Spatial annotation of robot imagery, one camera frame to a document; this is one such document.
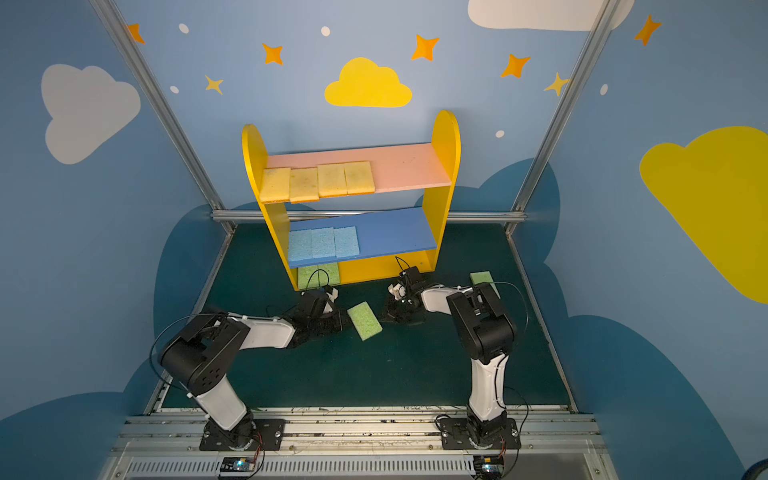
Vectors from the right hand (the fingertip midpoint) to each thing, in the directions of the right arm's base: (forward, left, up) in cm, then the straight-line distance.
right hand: (379, 316), depth 95 cm
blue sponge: (+16, +27, +14) cm, 34 cm away
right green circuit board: (-38, -30, -2) cm, 48 cm away
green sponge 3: (+18, -35, -1) cm, 39 cm away
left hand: (-1, +9, 0) cm, 9 cm away
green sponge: (+14, +28, +1) cm, 31 cm away
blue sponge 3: (+20, +12, +14) cm, 27 cm away
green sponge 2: (-2, +5, +1) cm, 5 cm away
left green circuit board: (-41, +31, -1) cm, 52 cm away
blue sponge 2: (+18, +19, +15) cm, 30 cm away
